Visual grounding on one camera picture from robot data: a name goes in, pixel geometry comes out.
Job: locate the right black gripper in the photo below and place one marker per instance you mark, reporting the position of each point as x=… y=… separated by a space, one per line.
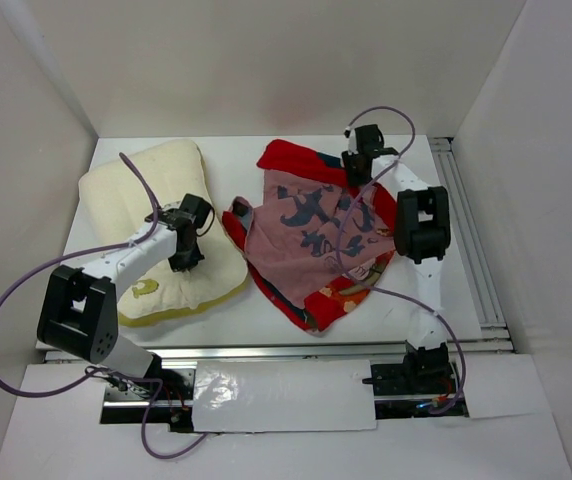
x=353 y=178

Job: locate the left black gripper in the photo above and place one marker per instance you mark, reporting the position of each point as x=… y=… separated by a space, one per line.
x=182 y=265

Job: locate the cream memory foam pillow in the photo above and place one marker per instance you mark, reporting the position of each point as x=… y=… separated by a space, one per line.
x=120 y=194

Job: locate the red printed pillowcase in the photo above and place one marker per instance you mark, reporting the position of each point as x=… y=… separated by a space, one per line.
x=309 y=249

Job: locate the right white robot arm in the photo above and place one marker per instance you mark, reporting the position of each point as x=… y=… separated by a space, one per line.
x=422 y=235

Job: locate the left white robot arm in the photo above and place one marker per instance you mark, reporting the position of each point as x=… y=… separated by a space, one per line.
x=79 y=315

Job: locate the white cover plate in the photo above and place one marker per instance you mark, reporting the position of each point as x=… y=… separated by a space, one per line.
x=283 y=396

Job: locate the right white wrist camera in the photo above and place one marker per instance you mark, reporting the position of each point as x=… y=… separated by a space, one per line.
x=351 y=141

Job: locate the aluminium front rail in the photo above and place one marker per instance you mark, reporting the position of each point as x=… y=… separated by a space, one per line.
x=275 y=352

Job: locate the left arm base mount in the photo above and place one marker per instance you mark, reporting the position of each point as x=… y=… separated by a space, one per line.
x=129 y=402

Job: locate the aluminium side rail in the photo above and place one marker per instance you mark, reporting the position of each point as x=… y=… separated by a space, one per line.
x=495 y=332

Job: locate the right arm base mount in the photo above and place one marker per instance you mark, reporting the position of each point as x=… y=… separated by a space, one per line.
x=423 y=384

